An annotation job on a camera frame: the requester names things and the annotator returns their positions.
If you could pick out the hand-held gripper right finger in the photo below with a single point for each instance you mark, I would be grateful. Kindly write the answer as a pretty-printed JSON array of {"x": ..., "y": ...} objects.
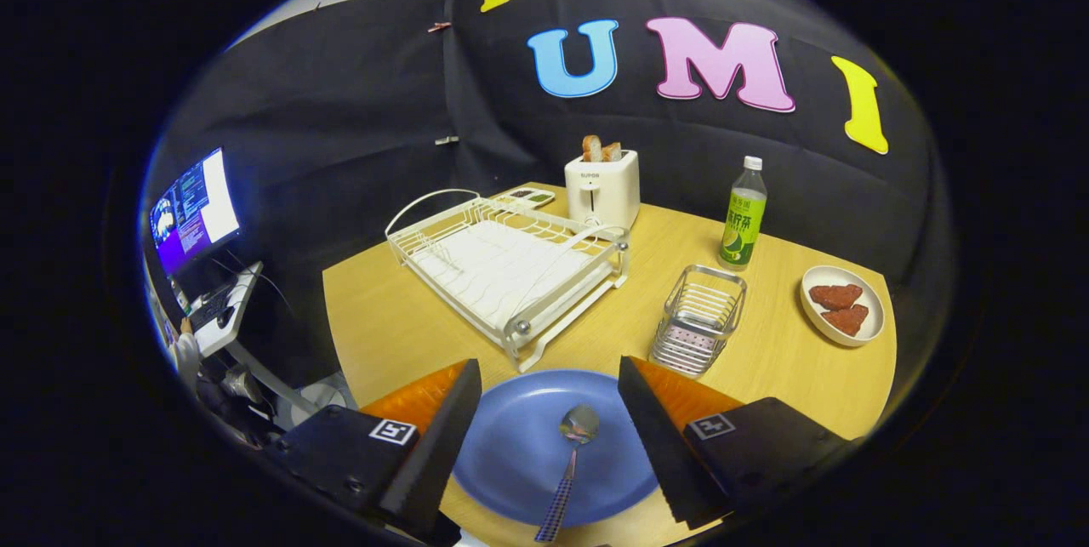
[{"x": 655, "y": 436}]

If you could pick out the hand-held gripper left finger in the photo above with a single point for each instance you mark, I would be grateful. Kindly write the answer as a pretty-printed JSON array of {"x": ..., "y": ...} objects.
[{"x": 447, "y": 436}]

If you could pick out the blue plate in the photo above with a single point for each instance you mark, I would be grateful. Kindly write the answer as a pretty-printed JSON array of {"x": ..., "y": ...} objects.
[{"x": 527, "y": 445}]

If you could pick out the white plate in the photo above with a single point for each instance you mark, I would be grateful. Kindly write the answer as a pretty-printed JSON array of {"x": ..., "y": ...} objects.
[{"x": 812, "y": 319}]

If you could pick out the brown meat piece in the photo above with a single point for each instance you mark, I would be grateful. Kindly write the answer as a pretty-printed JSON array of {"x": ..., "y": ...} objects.
[
  {"x": 835, "y": 296},
  {"x": 846, "y": 320}
]

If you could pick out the green label drink bottle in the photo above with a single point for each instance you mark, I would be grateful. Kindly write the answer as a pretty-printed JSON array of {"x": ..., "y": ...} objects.
[{"x": 743, "y": 224}]

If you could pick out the white toaster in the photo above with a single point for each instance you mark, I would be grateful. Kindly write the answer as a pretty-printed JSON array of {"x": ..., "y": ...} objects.
[{"x": 600, "y": 194}]

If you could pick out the white side desk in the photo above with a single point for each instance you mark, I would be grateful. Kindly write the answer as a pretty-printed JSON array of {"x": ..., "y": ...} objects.
[{"x": 244, "y": 292}]

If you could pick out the white compartment tray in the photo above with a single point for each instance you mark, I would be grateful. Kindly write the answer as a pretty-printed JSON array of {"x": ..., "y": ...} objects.
[{"x": 527, "y": 196}]

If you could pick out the black keyboard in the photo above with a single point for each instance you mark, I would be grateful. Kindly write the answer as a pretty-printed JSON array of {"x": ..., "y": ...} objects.
[{"x": 208, "y": 309}]

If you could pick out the toasted bread slice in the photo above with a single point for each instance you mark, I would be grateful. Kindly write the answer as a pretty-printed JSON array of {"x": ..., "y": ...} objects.
[
  {"x": 592, "y": 149},
  {"x": 612, "y": 152}
]

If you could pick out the computer monitor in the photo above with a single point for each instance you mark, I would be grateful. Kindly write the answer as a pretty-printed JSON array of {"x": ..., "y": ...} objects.
[{"x": 200, "y": 207}]

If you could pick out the black backdrop cloth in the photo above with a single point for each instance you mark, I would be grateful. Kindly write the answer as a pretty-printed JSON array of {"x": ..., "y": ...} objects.
[{"x": 340, "y": 105}]

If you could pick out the small red cloth clip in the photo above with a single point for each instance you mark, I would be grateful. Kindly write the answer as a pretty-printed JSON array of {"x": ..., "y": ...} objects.
[{"x": 439, "y": 25}]

